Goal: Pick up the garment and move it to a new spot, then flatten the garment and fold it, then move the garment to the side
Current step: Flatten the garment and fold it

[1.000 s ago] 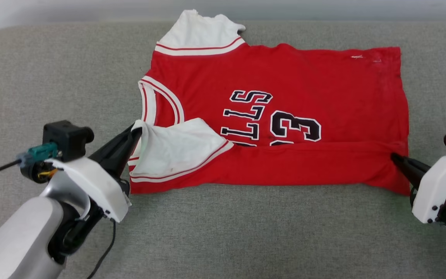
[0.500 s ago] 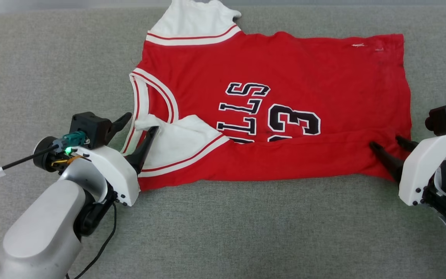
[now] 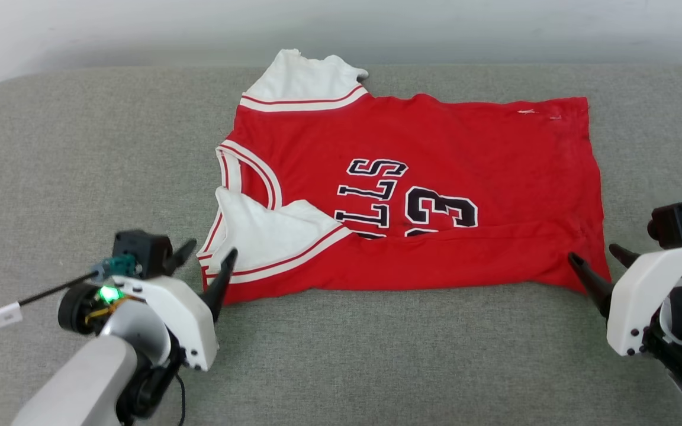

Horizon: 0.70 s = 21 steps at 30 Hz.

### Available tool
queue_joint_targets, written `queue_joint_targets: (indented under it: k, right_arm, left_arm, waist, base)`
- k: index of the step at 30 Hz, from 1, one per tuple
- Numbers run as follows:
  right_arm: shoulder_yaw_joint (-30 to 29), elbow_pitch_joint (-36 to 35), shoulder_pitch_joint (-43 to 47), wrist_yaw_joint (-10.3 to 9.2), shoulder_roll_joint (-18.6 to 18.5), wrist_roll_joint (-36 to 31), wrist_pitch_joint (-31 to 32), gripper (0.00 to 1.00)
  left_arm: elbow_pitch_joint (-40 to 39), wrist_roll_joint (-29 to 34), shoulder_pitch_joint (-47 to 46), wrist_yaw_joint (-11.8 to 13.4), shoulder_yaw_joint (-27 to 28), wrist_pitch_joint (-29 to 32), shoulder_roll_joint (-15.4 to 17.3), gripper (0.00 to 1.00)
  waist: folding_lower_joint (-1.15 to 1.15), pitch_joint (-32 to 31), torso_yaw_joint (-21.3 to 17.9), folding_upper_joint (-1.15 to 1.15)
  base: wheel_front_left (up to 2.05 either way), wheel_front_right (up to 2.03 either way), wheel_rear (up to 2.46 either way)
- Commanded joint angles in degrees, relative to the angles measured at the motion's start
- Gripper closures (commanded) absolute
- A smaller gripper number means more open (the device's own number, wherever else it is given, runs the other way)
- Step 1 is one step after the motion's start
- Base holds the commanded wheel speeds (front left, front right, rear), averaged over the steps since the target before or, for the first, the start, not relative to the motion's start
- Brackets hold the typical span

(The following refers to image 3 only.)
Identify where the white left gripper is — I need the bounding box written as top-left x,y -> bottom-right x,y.
113,238 -> 239,372

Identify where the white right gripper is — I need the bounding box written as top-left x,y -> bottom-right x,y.
568,240 -> 682,357

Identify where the red basketball jersey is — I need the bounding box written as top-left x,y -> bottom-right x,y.
197,49 -> 612,306

